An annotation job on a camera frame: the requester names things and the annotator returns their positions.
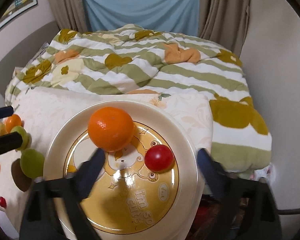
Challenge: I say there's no left beige curtain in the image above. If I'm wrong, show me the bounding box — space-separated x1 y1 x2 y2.
48 0 88 33

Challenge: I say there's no right beige curtain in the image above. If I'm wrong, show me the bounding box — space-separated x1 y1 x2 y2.
198 0 250 56

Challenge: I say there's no blue hanging cloth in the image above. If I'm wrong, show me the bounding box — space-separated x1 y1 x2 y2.
83 0 199 36

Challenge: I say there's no black cable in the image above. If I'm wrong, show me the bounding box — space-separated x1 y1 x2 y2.
277 205 300 215

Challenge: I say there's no grey bed headboard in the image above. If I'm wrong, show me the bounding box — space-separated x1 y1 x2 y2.
0 21 60 97

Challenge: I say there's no large orange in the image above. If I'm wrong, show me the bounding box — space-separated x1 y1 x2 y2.
88 107 134 152
5 114 23 133

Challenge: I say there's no framed wall picture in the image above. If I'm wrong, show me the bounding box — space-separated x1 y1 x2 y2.
0 0 38 29

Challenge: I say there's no red cherry tomato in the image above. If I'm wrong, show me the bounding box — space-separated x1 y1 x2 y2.
144 145 174 172
0 196 7 209

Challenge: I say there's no green apple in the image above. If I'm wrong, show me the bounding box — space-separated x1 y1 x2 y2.
20 148 45 179
10 126 29 151

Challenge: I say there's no beige curtain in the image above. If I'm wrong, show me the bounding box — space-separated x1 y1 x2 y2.
198 0 250 56
48 0 88 33

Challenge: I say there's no floral white tablecloth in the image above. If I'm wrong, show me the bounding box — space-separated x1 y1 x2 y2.
0 87 213 231

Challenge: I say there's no cream cartoon plate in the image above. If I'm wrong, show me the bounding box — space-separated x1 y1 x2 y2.
43 100 200 239

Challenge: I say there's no green striped floral blanket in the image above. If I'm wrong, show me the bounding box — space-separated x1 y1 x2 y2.
5 24 272 172

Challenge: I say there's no brown kiwi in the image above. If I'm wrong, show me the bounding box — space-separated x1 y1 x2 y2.
11 158 32 192

